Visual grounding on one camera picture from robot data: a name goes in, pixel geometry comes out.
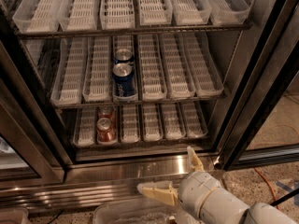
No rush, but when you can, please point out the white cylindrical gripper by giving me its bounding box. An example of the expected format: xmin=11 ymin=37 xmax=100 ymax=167
xmin=137 ymin=147 xmax=221 ymax=214

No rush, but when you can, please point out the red coke can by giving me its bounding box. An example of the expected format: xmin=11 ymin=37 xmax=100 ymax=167
xmin=96 ymin=118 xmax=117 ymax=145
xmin=98 ymin=105 xmax=116 ymax=124

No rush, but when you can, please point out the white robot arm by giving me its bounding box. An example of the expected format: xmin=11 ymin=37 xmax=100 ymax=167
xmin=137 ymin=147 xmax=298 ymax=224

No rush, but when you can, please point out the bottom shelf tray five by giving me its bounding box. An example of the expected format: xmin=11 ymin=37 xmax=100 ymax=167
xmin=161 ymin=104 xmax=185 ymax=140

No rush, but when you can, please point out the shelf tray five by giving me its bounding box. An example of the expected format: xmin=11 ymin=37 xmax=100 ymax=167
xmin=161 ymin=104 xmax=185 ymax=140
xmin=159 ymin=34 xmax=195 ymax=99
xmin=171 ymin=0 xmax=212 ymax=25

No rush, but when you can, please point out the bottom shelf tray six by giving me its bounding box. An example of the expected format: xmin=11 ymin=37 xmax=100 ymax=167
xmin=180 ymin=101 xmax=207 ymax=138

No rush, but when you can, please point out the shelf tray six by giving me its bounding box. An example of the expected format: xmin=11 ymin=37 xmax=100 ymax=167
xmin=180 ymin=101 xmax=207 ymax=138
xmin=183 ymin=33 xmax=224 ymax=98
xmin=208 ymin=0 xmax=249 ymax=25

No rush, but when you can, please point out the bottom shelf tray four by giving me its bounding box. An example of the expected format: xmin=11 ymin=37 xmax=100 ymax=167
xmin=142 ymin=104 xmax=163 ymax=141

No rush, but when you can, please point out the shelf tray four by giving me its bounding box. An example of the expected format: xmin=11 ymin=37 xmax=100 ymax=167
xmin=137 ymin=35 xmax=167 ymax=101
xmin=137 ymin=0 xmax=173 ymax=26
xmin=142 ymin=104 xmax=163 ymax=141

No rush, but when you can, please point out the bottom shelf tray three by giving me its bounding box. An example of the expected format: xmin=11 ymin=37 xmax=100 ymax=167
xmin=121 ymin=105 xmax=140 ymax=143

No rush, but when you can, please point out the shelf tray three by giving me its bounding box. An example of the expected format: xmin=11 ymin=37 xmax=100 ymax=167
xmin=121 ymin=105 xmax=140 ymax=143
xmin=100 ymin=0 xmax=135 ymax=30
xmin=113 ymin=35 xmax=137 ymax=102

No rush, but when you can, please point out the stainless steel fridge base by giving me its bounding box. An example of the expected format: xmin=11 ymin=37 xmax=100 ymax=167
xmin=0 ymin=154 xmax=226 ymax=213

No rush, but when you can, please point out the middle shelf tray five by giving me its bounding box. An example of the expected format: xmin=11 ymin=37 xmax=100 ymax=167
xmin=159 ymin=34 xmax=195 ymax=99

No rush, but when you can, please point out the bottom shelf tray two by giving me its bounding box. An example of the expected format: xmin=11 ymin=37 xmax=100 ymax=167
xmin=96 ymin=105 xmax=117 ymax=145

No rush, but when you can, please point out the shelf tray two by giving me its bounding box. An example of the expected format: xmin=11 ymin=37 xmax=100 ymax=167
xmin=96 ymin=105 xmax=117 ymax=145
xmin=57 ymin=0 xmax=99 ymax=32
xmin=82 ymin=36 xmax=111 ymax=102

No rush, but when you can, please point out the fridge door right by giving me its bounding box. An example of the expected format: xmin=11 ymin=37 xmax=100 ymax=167
xmin=211 ymin=0 xmax=299 ymax=171

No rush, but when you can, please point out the fridge door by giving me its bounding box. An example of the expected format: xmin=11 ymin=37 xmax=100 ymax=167
xmin=211 ymin=0 xmax=299 ymax=171
xmin=0 ymin=45 xmax=66 ymax=190

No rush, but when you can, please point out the middle shelf tray four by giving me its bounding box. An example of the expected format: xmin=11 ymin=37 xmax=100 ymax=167
xmin=137 ymin=35 xmax=167 ymax=101

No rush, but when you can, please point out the middle shelf tray six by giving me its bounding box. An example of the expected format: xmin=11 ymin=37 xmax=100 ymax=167
xmin=183 ymin=33 xmax=224 ymax=98

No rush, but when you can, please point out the bottom shelf tray one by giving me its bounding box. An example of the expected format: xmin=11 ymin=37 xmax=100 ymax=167
xmin=73 ymin=107 xmax=95 ymax=148

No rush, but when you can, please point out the shelf tray one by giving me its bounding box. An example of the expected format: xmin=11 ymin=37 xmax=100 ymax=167
xmin=73 ymin=107 xmax=95 ymax=148
xmin=12 ymin=0 xmax=62 ymax=34
xmin=50 ymin=37 xmax=87 ymax=106

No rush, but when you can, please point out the front blue pepsi can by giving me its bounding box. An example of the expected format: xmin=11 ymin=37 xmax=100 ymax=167
xmin=112 ymin=63 xmax=135 ymax=97

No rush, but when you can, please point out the blue pepsi can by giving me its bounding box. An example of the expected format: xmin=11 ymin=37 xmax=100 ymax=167
xmin=114 ymin=49 xmax=135 ymax=65
xmin=112 ymin=63 xmax=135 ymax=97

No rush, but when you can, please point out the middle shelf tray two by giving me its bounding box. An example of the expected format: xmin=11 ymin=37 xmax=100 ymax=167
xmin=82 ymin=36 xmax=111 ymax=102

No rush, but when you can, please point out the rear blue pepsi can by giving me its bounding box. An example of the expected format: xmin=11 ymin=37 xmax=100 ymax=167
xmin=114 ymin=49 xmax=135 ymax=65

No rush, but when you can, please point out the middle shelf tray one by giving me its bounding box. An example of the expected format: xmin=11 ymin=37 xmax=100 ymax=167
xmin=50 ymin=37 xmax=87 ymax=106

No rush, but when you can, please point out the middle shelf tray three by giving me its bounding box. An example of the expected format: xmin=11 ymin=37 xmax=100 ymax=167
xmin=113 ymin=35 xmax=137 ymax=102

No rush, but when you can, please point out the fridge door left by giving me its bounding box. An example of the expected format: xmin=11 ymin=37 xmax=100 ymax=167
xmin=0 ymin=45 xmax=66 ymax=190

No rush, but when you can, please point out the top shelf tray five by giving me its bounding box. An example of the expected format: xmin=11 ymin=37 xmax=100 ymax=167
xmin=171 ymin=0 xmax=212 ymax=25

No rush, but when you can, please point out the top shelf tray four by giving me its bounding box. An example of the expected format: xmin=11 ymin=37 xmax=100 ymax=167
xmin=137 ymin=0 xmax=173 ymax=26

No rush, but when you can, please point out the top shelf tray six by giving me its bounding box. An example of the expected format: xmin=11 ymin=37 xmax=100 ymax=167
xmin=208 ymin=0 xmax=249 ymax=25

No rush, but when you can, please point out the top shelf tray three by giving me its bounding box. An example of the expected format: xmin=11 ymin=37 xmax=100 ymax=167
xmin=100 ymin=0 xmax=135 ymax=30

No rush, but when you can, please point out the top shelf tray two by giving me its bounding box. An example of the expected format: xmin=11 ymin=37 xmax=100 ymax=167
xmin=57 ymin=0 xmax=99 ymax=32

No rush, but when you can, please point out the top shelf tray one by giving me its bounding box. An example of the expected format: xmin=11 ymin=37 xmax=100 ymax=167
xmin=12 ymin=0 xmax=62 ymax=34

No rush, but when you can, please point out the clear plastic bin on floor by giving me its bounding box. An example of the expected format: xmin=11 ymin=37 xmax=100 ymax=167
xmin=93 ymin=198 xmax=188 ymax=224

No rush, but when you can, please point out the black stand leg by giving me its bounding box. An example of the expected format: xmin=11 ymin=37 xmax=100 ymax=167
xmin=270 ymin=188 xmax=299 ymax=206

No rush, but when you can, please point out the small clear container corner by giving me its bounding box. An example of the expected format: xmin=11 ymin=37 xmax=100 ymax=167
xmin=0 ymin=208 xmax=32 ymax=224

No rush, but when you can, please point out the orange cable on floor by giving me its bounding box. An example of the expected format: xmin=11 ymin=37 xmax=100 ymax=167
xmin=253 ymin=167 xmax=281 ymax=210

